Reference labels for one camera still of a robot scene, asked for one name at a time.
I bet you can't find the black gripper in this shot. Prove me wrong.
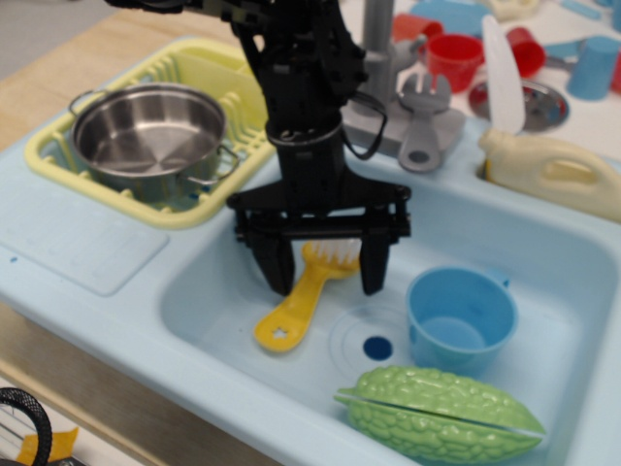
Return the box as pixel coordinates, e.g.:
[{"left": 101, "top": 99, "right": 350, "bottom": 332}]
[{"left": 226, "top": 120, "right": 413, "bottom": 297}]

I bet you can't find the cream detergent bottle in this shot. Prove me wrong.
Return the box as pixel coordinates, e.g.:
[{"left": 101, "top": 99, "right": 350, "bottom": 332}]
[{"left": 478, "top": 128, "right": 620, "bottom": 222}]

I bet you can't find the blue plate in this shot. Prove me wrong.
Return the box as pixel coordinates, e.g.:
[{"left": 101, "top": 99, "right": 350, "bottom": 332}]
[{"left": 409, "top": 0, "right": 492, "bottom": 37}]

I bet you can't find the red cup right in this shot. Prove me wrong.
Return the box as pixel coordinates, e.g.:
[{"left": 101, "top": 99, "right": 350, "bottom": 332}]
[{"left": 507, "top": 27, "right": 546, "bottom": 78}]

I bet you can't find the grey toy fork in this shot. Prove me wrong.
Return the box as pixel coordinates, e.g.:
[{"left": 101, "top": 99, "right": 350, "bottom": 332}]
[{"left": 398, "top": 74, "right": 451, "bottom": 173}]

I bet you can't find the blue utensil back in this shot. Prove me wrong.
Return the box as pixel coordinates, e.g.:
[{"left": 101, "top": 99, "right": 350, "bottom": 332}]
[{"left": 543, "top": 39, "right": 585, "bottom": 58}]

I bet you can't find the red cup front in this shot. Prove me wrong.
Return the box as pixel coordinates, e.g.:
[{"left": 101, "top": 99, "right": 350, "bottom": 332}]
[{"left": 425, "top": 32, "right": 485, "bottom": 94}]

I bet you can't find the red cup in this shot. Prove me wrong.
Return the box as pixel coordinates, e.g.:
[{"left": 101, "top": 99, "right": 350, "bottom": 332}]
[
  {"left": 391, "top": 13, "right": 444, "bottom": 43},
  {"left": 425, "top": 32, "right": 485, "bottom": 94},
  {"left": 507, "top": 27, "right": 546, "bottom": 78}
]

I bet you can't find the steel pot with handles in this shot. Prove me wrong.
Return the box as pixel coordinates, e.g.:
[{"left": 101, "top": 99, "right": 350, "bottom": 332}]
[{"left": 69, "top": 83, "right": 241, "bottom": 204}]

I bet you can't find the green bitter melon toy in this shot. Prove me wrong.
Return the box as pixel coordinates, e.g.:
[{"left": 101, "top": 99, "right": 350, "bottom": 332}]
[{"left": 334, "top": 366, "right": 546, "bottom": 464}]

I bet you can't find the black braided cable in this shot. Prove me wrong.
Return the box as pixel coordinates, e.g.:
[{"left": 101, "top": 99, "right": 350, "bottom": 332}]
[{"left": 0, "top": 386, "right": 53, "bottom": 466}]

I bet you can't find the cream toy item back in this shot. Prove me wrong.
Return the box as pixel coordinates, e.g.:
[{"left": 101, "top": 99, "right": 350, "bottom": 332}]
[{"left": 485, "top": 0, "right": 539, "bottom": 21}]

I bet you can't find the blue cup right back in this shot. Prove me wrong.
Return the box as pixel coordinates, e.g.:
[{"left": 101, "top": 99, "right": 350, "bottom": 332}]
[{"left": 566, "top": 36, "right": 620, "bottom": 101}]

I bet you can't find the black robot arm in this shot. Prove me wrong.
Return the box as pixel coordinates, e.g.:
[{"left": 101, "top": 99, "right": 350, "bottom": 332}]
[{"left": 137, "top": 1, "right": 410, "bottom": 295}]

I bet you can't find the orange tape piece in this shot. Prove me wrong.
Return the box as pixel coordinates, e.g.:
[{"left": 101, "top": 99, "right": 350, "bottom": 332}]
[{"left": 16, "top": 427, "right": 80, "bottom": 465}]

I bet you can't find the yellow dish brush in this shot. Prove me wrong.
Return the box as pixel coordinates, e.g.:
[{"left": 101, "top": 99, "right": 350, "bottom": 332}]
[{"left": 253, "top": 239, "right": 362, "bottom": 352}]

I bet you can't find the red cup left back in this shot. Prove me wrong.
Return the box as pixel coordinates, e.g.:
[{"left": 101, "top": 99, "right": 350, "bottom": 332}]
[{"left": 391, "top": 13, "right": 444, "bottom": 43}]

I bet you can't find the blue plastic cup in sink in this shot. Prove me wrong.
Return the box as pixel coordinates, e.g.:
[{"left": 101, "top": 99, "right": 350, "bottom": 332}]
[{"left": 406, "top": 266, "right": 518, "bottom": 377}]

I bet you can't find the light blue toy sink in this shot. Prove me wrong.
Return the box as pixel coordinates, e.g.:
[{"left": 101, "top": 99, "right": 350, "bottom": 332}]
[{"left": 1, "top": 120, "right": 620, "bottom": 465}]

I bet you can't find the grey toy faucet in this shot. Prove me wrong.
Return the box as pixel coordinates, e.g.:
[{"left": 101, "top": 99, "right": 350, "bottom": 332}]
[{"left": 343, "top": 1, "right": 465, "bottom": 167}]

